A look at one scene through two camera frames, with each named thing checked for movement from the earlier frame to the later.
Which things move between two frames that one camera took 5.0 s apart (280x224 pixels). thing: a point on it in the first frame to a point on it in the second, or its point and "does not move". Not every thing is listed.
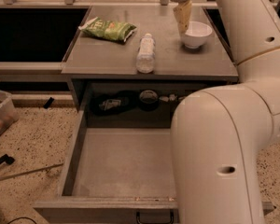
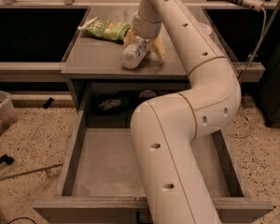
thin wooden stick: (23, 174) does not move
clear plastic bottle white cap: (146, 55) to (134, 52)
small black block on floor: (49, 103) does not move
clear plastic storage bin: (3, 113) does not move
